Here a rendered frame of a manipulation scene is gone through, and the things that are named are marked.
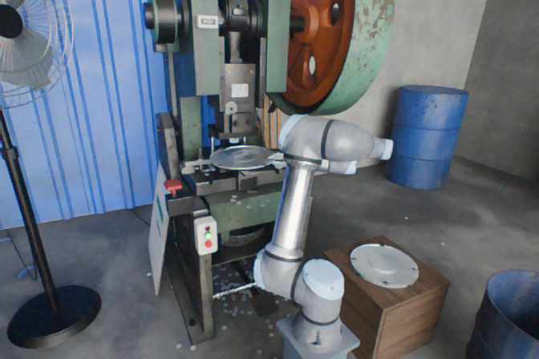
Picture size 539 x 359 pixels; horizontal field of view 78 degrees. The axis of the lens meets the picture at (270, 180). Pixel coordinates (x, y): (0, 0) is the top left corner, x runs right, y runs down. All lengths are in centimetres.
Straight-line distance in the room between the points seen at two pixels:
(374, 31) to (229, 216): 90
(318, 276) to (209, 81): 82
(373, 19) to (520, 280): 115
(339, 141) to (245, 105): 66
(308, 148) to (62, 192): 209
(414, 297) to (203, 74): 119
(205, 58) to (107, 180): 161
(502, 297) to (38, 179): 269
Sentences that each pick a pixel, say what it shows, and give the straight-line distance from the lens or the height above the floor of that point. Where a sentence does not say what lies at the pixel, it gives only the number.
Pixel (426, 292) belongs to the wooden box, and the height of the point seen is 35.
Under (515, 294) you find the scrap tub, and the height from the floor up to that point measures 37.
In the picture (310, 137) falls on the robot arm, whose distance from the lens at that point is 92.
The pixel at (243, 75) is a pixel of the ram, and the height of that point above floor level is 112.
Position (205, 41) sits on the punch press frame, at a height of 125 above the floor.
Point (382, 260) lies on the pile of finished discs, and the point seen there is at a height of 37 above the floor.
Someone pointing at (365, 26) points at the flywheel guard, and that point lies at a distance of 133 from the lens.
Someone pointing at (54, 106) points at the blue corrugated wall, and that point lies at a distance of 258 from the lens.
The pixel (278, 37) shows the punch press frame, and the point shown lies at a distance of 145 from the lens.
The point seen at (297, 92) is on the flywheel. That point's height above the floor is 103.
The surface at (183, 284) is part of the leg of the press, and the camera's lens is 194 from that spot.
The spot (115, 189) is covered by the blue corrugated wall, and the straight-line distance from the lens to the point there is 276.
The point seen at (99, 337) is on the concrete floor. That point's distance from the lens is 184.
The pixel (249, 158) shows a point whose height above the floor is 79.
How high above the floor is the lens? 128
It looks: 23 degrees down
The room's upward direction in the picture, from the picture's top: 2 degrees clockwise
